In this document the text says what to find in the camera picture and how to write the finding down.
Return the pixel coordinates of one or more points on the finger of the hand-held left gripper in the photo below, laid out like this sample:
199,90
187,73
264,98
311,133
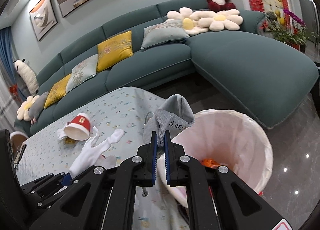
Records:
50,181
50,197

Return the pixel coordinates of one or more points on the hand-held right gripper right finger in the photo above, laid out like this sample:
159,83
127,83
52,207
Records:
167,160

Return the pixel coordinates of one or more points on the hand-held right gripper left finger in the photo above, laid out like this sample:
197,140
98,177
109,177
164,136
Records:
154,160

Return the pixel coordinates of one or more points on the orange plastic bag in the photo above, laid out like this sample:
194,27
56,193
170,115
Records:
211,162

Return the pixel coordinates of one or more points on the grey cloth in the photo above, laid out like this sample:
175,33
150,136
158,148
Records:
175,112

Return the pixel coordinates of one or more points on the bin with white liner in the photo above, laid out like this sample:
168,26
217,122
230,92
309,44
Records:
237,140

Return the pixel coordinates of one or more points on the wooden chair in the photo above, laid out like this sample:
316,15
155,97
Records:
17,142

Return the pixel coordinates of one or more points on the yellow wrapper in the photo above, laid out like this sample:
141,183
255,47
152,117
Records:
70,141

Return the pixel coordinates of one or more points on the red paper cup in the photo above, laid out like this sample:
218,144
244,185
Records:
78,125

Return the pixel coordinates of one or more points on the floral tablecloth table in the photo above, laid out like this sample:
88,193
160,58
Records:
112,110

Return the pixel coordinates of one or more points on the white sheer curtain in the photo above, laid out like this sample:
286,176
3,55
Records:
5,110

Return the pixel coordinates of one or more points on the white flower cushion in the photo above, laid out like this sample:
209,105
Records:
221,17
187,23
25,107

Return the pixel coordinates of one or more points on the grey plush toy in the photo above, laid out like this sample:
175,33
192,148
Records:
38,105

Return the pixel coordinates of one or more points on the yellow embroidered cushion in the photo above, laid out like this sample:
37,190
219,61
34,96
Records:
113,50
57,90

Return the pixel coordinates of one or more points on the red knot ornament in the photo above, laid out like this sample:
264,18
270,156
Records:
13,89

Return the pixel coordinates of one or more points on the red packet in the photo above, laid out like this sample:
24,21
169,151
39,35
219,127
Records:
261,192

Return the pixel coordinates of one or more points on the long white plush toy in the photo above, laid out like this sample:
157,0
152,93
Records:
26,77

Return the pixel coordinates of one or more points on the grey-blue embroidered cushion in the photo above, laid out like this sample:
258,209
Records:
162,34
82,72

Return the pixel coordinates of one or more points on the teal corner sofa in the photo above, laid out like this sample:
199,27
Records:
237,70

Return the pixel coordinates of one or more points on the blue curtain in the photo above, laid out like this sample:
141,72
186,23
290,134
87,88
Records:
6,52

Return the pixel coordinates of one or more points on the green potted plant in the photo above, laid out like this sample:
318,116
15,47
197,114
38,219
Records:
287,32

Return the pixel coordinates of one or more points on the purple orchid plant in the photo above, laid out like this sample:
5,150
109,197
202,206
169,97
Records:
295,17

